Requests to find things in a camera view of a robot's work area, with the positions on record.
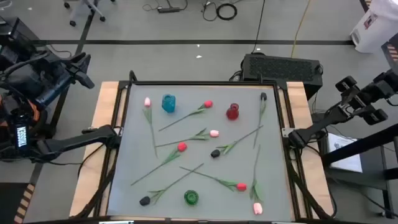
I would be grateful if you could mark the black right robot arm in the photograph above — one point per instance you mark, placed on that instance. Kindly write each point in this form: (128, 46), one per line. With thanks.
(306, 137)

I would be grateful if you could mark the blue glass vase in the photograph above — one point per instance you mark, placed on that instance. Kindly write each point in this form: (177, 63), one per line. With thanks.
(168, 104)

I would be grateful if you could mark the black perforated computer case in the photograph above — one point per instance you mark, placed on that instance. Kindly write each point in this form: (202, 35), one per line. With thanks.
(280, 68)

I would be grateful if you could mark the white paper sheet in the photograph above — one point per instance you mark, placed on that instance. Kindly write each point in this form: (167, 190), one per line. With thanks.
(345, 155)

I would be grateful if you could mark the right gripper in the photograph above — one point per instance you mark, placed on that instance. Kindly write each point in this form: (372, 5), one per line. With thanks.
(362, 99)

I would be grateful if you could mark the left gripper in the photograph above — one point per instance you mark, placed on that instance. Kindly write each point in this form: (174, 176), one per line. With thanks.
(57, 81)

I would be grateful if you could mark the black artificial tulip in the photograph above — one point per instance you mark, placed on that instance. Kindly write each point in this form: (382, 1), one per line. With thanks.
(145, 201)
(263, 96)
(215, 153)

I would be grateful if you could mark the grey office chair base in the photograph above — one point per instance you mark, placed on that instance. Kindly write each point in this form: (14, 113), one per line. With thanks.
(95, 9)

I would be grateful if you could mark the green glass vase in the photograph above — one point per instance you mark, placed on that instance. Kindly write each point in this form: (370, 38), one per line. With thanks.
(191, 197)

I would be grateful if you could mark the black table frame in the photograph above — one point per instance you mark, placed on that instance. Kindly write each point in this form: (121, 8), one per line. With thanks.
(199, 83)

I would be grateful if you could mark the black metal stand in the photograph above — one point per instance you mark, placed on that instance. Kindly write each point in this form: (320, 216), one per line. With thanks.
(360, 146)

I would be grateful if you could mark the black yellow hazard strip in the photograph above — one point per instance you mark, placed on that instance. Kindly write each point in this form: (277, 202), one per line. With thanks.
(24, 202)

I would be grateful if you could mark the black equipment cart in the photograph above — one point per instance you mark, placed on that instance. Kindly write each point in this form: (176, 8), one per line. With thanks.
(15, 34)

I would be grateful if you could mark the red glass vase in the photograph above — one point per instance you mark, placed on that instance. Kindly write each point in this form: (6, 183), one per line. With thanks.
(232, 113)

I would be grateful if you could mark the white box with label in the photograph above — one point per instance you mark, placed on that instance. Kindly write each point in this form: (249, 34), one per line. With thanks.
(376, 28)

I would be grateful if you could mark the black power strip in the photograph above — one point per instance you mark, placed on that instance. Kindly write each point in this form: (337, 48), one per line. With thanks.
(168, 9)

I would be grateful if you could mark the pink artificial tulip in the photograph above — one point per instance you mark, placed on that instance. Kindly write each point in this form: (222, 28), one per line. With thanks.
(214, 133)
(257, 208)
(147, 102)

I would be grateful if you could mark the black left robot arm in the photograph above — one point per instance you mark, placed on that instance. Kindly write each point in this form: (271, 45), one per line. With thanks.
(77, 141)

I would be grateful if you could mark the orange vacuum cleaner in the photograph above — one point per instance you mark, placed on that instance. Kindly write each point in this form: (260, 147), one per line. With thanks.
(35, 114)

